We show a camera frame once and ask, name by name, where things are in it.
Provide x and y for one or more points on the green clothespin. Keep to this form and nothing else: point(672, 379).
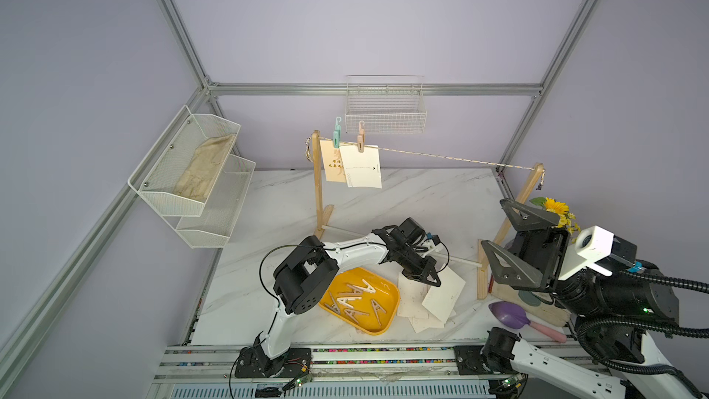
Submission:
point(336, 135)

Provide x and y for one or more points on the white wire basket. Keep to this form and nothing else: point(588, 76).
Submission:
point(387, 105)

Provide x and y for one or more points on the wooden string rack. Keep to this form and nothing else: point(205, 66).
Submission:
point(534, 181)

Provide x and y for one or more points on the beige glove in shelf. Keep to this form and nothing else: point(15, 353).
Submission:
point(197, 182)

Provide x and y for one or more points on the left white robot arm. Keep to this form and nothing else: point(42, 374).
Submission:
point(305, 275)

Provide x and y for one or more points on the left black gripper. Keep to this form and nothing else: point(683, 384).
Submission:
point(426, 268)

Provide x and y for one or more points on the pink clothespin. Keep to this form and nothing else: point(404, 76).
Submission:
point(379, 312)
point(361, 137)
point(351, 291)
point(355, 315)

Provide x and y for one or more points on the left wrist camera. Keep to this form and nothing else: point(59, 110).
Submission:
point(431, 241)

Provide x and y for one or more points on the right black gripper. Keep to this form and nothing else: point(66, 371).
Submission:
point(534, 255)

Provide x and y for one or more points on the yellow plastic tray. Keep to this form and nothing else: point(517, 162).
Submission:
point(363, 300)

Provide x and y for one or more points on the white mesh wall shelf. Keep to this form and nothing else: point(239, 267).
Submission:
point(208, 225)

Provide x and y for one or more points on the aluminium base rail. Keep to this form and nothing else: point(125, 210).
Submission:
point(403, 370)

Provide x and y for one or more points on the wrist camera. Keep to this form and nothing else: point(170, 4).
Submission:
point(431, 241)
point(606, 253)

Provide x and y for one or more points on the white postcard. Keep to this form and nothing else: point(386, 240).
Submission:
point(440, 300)
point(431, 322)
point(362, 168)
point(412, 294)

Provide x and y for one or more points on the white clothespin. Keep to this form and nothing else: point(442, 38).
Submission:
point(364, 287)
point(349, 302)

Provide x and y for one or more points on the purple pink scoop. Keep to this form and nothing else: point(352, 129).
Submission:
point(514, 316)

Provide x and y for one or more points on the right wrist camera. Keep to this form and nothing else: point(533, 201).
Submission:
point(606, 253)

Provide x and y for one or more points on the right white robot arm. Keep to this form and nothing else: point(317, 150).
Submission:
point(618, 302)

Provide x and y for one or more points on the purple vase with flowers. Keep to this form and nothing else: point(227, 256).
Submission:
point(567, 219)

